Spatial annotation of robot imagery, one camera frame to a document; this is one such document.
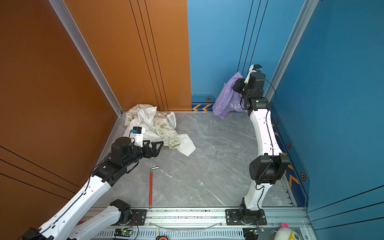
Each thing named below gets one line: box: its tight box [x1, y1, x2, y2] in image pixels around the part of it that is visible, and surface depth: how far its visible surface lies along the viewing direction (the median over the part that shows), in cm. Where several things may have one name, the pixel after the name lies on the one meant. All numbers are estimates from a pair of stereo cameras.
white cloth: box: [123, 106, 196, 157], surface depth 101 cm
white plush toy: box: [274, 222, 301, 240], surface depth 66 cm
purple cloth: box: [212, 72, 248, 120], surface depth 87 cm
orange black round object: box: [155, 235, 169, 240], surface depth 67 cm
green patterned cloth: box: [125, 103, 181, 149], surface depth 104 cm
